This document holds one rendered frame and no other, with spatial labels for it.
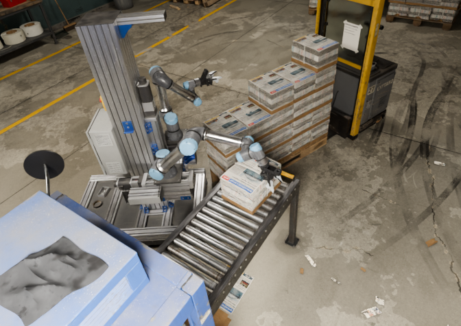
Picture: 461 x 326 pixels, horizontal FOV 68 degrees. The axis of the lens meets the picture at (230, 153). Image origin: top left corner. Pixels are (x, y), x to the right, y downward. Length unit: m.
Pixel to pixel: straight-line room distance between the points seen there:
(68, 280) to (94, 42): 1.65
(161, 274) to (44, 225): 0.49
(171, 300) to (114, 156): 1.82
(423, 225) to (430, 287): 0.64
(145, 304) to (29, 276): 0.40
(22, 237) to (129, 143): 1.57
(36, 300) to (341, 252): 2.62
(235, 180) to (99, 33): 1.32
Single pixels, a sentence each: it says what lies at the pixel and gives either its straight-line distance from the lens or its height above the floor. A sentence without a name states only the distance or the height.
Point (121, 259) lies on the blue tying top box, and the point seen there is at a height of 1.75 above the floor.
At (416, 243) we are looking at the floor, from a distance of 3.61.
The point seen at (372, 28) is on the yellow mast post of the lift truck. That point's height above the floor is 1.40.
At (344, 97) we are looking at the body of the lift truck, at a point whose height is 0.43.
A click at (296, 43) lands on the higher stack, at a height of 1.27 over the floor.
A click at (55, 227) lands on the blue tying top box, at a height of 1.75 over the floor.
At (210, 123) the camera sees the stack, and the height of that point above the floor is 0.83.
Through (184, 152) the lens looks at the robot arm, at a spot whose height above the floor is 1.25.
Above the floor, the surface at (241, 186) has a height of 1.03.
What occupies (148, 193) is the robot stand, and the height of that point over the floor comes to 0.74.
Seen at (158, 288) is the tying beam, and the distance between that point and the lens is 1.44.
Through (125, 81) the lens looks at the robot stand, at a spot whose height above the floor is 1.61.
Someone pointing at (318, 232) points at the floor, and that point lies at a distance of 3.46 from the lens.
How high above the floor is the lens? 2.77
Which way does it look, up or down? 41 degrees down
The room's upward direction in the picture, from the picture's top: 6 degrees counter-clockwise
